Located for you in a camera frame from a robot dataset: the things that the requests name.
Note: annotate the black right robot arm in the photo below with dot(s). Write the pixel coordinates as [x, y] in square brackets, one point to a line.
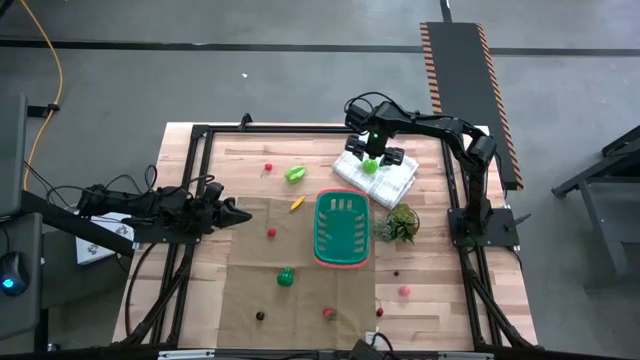
[450, 131]

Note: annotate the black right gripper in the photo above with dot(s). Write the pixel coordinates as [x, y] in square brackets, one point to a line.
[376, 144]

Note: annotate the dark purple toy plum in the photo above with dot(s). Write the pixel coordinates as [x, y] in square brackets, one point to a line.
[260, 315]

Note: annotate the tan burlap cloth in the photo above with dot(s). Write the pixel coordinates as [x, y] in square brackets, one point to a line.
[300, 300]

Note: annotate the silver aluminium rail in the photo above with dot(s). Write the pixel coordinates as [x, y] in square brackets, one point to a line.
[185, 355]
[465, 356]

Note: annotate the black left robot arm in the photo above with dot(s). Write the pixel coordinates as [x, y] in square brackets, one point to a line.
[150, 202]

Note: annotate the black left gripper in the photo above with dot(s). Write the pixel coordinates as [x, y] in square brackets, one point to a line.
[207, 215]

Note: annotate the black metal table frame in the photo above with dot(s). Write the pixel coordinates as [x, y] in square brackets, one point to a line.
[300, 129]

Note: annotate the white printed paper sheet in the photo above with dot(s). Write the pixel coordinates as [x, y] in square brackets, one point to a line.
[100, 245]

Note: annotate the light green toy lettuce leaf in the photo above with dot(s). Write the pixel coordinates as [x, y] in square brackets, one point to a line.
[295, 174]

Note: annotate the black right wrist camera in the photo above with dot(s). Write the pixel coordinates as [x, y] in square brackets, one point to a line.
[357, 117]

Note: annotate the red toy cherry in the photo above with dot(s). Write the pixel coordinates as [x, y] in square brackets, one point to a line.
[379, 312]
[268, 167]

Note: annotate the pink toy peach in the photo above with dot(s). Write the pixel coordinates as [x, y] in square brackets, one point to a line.
[404, 290]

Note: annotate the grey monitor panel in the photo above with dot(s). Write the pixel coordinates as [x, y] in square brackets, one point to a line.
[11, 155]

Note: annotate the round green toy cabbage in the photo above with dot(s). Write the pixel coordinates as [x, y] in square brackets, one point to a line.
[370, 166]

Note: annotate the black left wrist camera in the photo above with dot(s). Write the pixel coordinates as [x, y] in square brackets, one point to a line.
[214, 191]

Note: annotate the red toy strawberry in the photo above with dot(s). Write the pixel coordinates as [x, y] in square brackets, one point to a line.
[328, 313]

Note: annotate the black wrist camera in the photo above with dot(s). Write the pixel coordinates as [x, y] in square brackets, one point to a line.
[214, 191]
[357, 117]

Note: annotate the grey side stand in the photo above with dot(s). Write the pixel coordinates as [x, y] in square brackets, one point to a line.
[22, 310]

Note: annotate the potted succulent plant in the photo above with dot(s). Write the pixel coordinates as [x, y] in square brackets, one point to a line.
[400, 225]

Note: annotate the black computer mouse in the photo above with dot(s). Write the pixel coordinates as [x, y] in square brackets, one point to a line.
[12, 272]

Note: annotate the dark green toy bell pepper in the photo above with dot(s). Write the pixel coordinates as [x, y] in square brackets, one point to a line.
[285, 277]

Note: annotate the teal basket with orange rim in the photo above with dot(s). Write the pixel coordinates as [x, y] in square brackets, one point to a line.
[342, 235]

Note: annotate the grey metal table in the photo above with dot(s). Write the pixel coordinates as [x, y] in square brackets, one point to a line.
[610, 210]

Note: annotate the black rig support beam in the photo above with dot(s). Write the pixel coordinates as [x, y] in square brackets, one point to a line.
[65, 220]

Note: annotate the black floor mat striped edges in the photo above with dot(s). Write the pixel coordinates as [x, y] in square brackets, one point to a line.
[465, 100]

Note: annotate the small white tag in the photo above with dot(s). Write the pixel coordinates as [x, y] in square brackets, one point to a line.
[370, 336]

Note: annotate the white plaid dish towel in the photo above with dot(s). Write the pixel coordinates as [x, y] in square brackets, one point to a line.
[395, 185]

